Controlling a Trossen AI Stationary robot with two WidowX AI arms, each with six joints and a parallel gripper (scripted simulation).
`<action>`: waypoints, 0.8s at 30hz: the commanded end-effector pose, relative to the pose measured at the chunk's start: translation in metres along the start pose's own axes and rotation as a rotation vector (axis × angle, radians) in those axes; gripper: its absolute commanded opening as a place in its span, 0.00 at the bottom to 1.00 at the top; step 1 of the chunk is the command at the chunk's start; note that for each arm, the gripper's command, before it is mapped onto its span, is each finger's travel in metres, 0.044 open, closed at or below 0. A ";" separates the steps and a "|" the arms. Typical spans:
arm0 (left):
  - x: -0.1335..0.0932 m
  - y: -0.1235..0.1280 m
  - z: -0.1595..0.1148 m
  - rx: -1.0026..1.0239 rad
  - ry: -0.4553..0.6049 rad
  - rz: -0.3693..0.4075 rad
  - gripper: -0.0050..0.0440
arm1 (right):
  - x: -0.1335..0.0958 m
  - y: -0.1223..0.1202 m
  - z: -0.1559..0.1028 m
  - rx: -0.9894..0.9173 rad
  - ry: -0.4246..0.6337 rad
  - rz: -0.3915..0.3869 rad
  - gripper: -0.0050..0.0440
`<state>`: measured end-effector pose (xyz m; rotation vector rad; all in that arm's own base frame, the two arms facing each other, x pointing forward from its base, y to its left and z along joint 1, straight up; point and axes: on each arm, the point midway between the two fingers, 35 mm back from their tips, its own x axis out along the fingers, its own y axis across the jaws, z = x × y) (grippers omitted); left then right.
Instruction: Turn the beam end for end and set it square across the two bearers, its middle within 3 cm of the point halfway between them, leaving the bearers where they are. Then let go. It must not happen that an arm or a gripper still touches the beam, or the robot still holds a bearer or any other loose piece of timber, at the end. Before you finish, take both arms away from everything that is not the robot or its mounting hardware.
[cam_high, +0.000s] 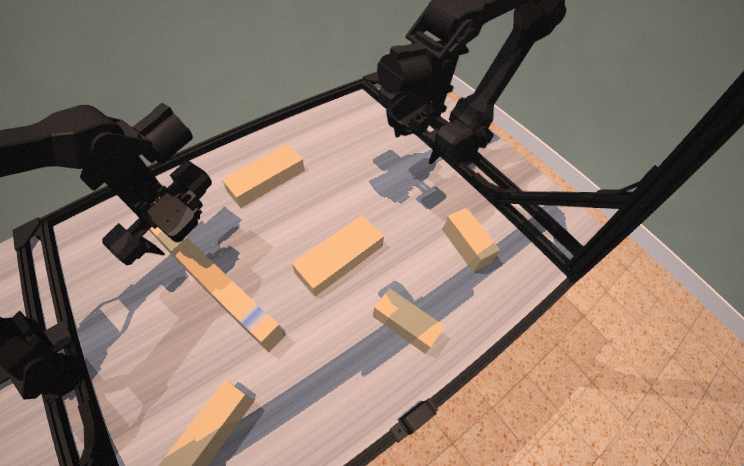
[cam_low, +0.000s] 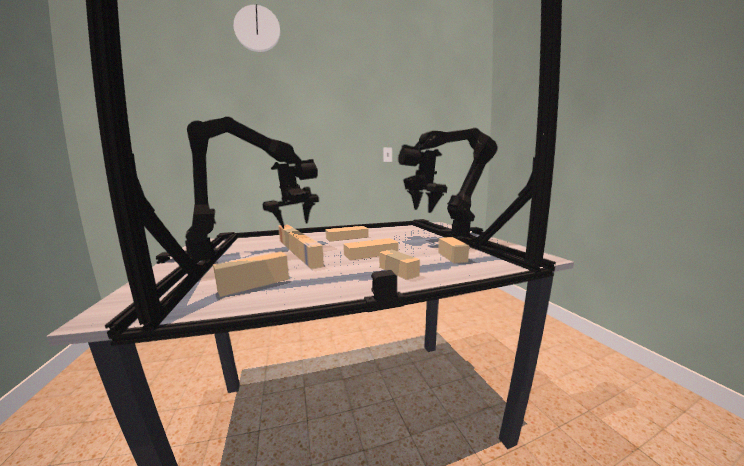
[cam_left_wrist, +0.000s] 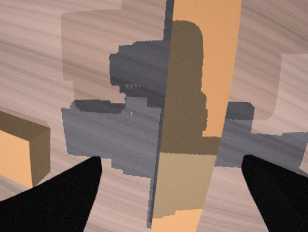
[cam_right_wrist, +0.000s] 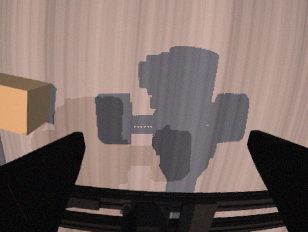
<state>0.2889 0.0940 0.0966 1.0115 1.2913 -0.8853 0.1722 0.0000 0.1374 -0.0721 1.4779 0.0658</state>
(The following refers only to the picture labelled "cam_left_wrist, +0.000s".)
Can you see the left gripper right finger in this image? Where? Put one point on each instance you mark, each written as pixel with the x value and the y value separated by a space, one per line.
pixel 280 195

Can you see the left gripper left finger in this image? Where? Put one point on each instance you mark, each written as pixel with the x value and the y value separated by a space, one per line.
pixel 60 204

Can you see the light orange rectangular block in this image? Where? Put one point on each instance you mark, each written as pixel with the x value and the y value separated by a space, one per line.
pixel 24 150

